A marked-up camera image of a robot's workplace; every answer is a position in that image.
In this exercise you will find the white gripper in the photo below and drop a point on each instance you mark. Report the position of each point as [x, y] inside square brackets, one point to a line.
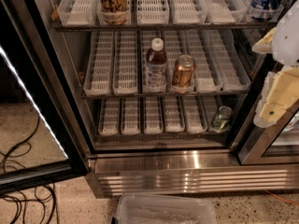
[288, 39]

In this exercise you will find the tea bottle with white cap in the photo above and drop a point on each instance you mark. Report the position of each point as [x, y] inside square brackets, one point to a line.
[155, 67]

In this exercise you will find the stainless steel fridge cabinet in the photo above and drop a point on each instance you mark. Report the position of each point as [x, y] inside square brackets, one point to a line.
[112, 62]

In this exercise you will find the open fridge glass door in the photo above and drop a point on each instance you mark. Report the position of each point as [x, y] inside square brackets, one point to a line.
[32, 60]

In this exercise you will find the gold beverage can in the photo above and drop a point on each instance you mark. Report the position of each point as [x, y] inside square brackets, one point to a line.
[183, 71]

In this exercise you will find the brown patterned tall can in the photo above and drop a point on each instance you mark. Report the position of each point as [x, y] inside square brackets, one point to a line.
[113, 12]

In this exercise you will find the clear plastic storage bin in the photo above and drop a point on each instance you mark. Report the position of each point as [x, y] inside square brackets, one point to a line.
[161, 209]

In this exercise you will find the top wire shelf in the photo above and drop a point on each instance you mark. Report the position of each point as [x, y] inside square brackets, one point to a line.
[162, 27]

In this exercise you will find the middle wire shelf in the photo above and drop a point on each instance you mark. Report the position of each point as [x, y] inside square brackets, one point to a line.
[162, 94]

